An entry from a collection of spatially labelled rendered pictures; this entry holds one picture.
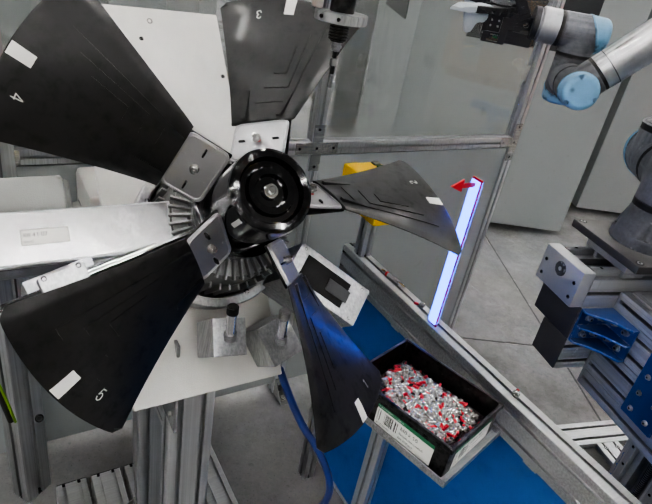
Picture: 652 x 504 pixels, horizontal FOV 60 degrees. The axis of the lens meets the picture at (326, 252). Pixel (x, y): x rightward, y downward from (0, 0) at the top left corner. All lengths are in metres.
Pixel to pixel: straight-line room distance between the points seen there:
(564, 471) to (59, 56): 0.97
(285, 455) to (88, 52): 1.53
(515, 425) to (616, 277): 0.47
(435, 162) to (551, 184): 2.02
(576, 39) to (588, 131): 2.53
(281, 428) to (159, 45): 1.41
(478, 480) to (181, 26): 1.05
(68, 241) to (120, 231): 0.07
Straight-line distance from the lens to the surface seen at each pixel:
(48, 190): 0.89
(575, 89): 1.28
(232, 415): 2.11
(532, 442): 1.09
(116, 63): 0.78
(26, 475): 1.86
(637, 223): 1.41
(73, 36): 0.79
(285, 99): 0.85
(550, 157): 3.88
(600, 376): 1.49
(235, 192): 0.73
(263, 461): 1.99
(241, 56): 0.94
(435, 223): 0.93
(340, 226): 1.88
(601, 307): 1.42
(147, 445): 1.55
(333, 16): 0.75
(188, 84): 1.09
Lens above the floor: 1.52
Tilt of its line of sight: 29 degrees down
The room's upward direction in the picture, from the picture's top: 11 degrees clockwise
